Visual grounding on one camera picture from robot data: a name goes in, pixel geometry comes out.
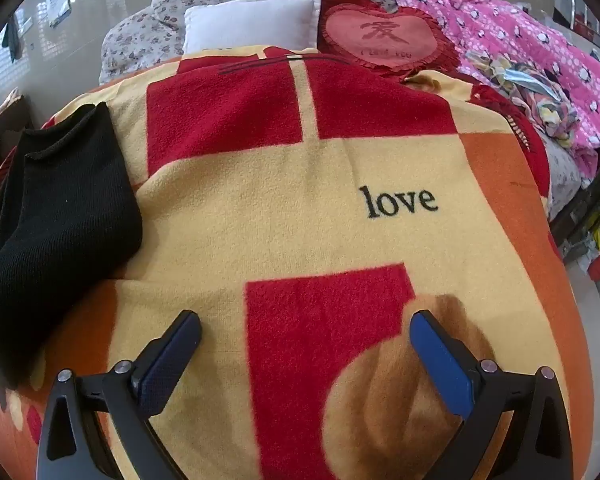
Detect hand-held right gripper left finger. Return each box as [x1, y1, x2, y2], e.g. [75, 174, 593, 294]
[36, 310, 202, 480]

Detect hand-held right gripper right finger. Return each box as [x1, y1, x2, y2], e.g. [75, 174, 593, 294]
[409, 309, 576, 480]

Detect black pants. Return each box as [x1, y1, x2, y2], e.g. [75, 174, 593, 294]
[0, 101, 143, 390]

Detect yellow red printed blanket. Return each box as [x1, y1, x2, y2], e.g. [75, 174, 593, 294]
[0, 46, 593, 480]

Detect crumpled patterned cloth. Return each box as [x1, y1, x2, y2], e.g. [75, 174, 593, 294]
[467, 50, 581, 148]

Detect dark wooden table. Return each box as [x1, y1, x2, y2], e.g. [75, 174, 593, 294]
[0, 87, 35, 176]

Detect pink printed quilt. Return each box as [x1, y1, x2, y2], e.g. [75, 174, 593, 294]
[387, 0, 600, 188]

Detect red heart-shaped cushion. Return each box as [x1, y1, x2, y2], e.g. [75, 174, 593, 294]
[319, 0, 462, 79]

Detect white pillow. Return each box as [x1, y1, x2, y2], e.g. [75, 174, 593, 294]
[182, 0, 322, 56]

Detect grey floral quilt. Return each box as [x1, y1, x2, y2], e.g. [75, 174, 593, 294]
[99, 0, 400, 87]

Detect dark hanging cloth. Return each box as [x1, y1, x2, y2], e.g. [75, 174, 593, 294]
[1, 14, 22, 63]

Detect wall poster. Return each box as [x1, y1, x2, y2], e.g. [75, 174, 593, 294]
[44, 0, 73, 28]

